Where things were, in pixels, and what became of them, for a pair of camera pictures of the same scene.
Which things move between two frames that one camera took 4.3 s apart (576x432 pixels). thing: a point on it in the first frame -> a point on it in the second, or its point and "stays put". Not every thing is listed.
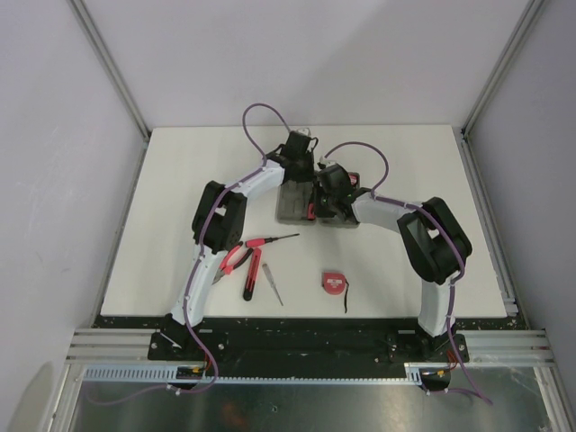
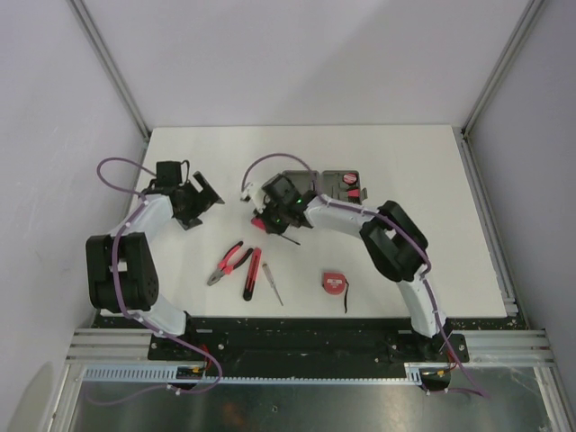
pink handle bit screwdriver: [264, 241] -> [259, 223]
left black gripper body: [306, 170] -> [194, 203]
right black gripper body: [323, 203] -> [274, 215]
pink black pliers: [227, 269] stays put
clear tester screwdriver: [271, 280] stays put
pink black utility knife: [253, 274] stays put
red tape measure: [335, 283] stays put
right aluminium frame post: [530, 13] stays put
